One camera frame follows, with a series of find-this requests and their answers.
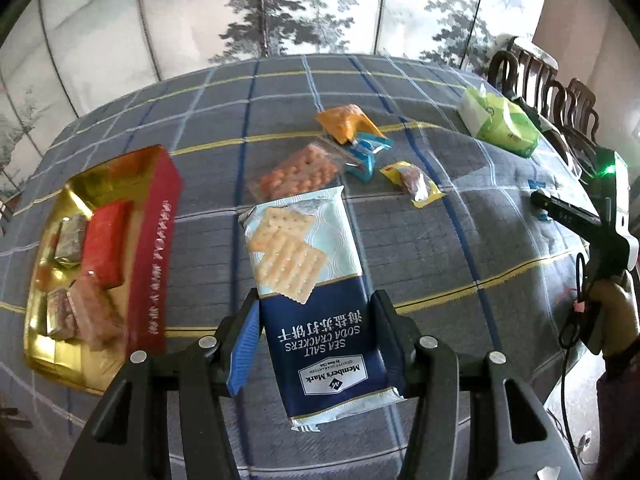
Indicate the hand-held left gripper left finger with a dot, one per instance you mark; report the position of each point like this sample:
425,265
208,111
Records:
242,355

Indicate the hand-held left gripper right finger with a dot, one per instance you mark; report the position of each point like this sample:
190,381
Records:
387,345

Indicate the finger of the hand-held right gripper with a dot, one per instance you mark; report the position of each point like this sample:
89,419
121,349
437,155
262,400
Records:
565,209

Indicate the blue white cracker packet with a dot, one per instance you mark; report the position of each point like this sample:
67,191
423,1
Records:
310,270

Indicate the red tin box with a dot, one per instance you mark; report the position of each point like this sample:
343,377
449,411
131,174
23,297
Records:
155,240

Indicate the clear packet of orange sticks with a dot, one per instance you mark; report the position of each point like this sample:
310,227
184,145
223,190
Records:
95,312

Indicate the small yellow snack packet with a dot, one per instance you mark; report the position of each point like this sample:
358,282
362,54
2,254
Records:
412,180

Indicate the red snack packet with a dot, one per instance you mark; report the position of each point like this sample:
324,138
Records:
105,245

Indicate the small blue snack packet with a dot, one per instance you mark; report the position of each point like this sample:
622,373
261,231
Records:
365,160

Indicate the clear packet of orange balls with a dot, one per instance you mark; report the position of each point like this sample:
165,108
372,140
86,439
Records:
300,170

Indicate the orange snack packet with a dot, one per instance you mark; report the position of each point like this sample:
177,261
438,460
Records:
345,122

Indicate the person's right forearm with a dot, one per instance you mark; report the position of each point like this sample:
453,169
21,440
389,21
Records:
620,410

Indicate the person's right hand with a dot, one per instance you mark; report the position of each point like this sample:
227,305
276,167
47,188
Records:
620,315

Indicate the dark wooden chair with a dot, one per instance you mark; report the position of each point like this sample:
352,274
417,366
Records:
500,67
582,105

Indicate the dark cloth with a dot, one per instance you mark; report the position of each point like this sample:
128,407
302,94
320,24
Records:
530,110

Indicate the plaid tablecloth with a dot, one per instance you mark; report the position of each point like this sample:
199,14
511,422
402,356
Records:
450,260

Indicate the green tissue pack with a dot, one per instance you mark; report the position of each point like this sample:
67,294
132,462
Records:
500,125

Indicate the painted folding screen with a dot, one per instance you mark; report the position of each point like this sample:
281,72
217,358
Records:
200,10

